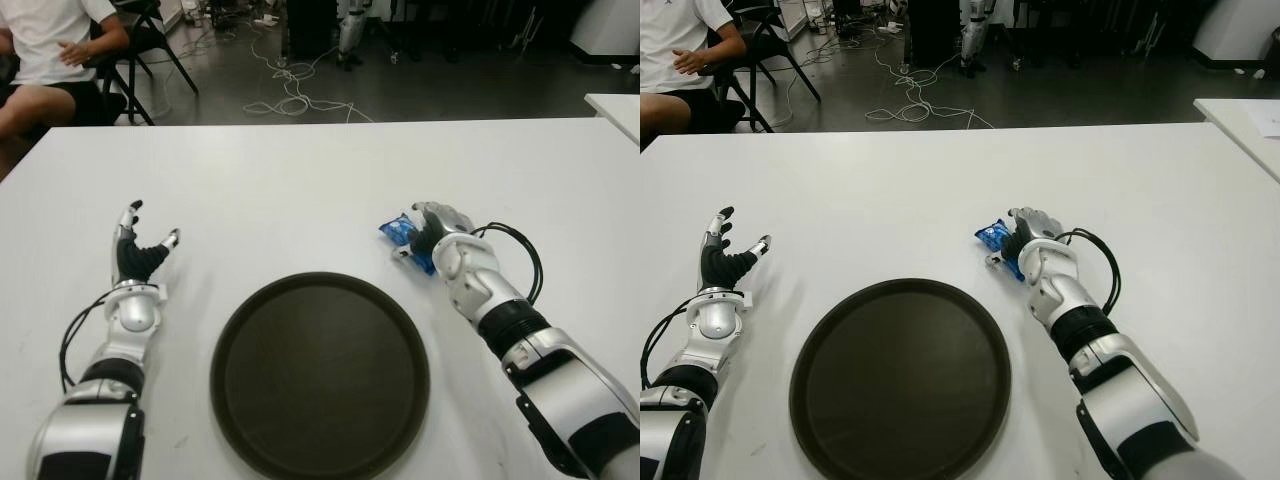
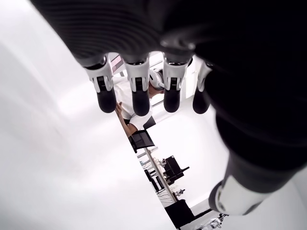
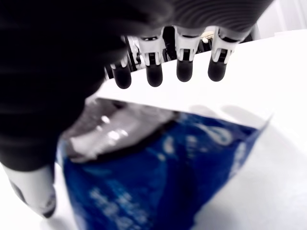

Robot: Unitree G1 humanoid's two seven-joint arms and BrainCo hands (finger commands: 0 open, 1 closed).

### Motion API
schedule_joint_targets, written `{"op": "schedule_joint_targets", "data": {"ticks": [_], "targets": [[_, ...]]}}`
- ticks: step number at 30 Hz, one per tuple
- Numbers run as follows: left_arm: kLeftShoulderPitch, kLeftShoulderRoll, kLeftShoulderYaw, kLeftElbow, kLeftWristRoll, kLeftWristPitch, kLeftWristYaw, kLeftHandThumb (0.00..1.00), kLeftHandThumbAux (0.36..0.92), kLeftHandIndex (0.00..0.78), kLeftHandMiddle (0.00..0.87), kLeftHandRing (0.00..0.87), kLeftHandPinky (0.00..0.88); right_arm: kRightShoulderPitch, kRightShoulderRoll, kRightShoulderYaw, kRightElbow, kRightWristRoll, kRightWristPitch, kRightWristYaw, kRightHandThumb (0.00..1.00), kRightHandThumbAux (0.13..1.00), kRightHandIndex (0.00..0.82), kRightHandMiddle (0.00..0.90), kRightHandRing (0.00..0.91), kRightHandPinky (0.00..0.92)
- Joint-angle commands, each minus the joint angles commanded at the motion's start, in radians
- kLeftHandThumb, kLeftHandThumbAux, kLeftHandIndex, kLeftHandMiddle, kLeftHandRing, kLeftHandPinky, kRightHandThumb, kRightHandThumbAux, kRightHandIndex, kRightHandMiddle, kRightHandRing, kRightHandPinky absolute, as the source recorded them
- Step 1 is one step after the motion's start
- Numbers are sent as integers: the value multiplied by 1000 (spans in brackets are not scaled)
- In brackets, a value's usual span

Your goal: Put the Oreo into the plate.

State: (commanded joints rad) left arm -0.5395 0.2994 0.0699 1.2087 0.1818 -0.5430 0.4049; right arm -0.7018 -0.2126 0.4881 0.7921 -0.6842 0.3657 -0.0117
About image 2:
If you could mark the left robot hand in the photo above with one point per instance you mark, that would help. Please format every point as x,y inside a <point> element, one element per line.
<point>239,72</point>

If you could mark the white VR headset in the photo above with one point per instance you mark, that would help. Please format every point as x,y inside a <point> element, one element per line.
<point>156,79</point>

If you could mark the black equipment stand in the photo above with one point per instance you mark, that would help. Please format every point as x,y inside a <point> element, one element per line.
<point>172,165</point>

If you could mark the seated person in white shirt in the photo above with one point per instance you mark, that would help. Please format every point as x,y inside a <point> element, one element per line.
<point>122,94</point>

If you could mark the black folding chair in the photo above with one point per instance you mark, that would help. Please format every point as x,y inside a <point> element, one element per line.
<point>141,140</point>

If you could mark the pink lit display screen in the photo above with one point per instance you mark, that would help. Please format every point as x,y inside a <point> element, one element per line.
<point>117,62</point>

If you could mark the black cabinet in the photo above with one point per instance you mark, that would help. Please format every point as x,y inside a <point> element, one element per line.
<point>178,209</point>

